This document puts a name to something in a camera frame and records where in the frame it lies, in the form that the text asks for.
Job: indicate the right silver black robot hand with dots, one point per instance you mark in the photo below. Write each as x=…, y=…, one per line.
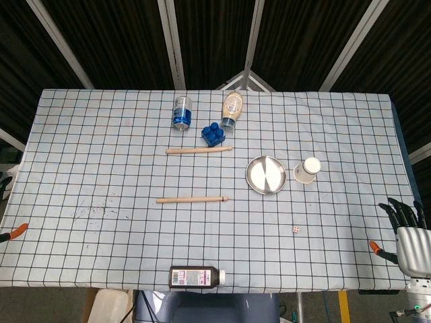
x=412, y=249

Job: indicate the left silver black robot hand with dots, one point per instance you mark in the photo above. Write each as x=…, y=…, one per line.
x=18, y=229

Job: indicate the white die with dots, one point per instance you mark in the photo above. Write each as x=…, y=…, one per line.
x=296, y=230

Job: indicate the white paper cup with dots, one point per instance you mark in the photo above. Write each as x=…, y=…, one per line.
x=306, y=170

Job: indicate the light blue grid tablecloth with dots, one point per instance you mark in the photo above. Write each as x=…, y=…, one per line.
x=118, y=185

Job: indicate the white plastic container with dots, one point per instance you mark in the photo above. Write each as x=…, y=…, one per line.
x=111, y=307

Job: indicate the metal table leg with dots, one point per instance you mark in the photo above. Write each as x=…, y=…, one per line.
x=298, y=306

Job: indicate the round stainless steel plate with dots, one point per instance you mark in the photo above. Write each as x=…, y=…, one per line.
x=266, y=175

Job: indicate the brown medicine bottle white cap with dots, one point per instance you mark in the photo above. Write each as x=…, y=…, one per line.
x=193, y=276

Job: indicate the plain wooden drumstick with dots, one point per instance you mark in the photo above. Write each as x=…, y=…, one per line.
x=195, y=150

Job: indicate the blue silver drink can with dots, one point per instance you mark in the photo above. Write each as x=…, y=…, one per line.
x=182, y=114

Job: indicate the grey-blue robot torso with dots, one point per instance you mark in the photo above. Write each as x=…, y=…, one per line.
x=208, y=307

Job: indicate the blue plastic building block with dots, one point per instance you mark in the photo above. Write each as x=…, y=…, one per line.
x=213, y=135

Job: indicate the beige sauce squeeze bottle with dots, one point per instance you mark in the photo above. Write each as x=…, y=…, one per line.
x=232, y=106

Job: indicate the white metal frame beam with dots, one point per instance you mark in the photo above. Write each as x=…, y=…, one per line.
x=11, y=138
x=421, y=154

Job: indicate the white metal frame post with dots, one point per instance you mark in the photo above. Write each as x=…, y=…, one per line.
x=173, y=43
x=254, y=37
x=60, y=43
x=350, y=47

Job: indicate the white triangular metal frame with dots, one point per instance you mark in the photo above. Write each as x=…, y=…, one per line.
x=261, y=82

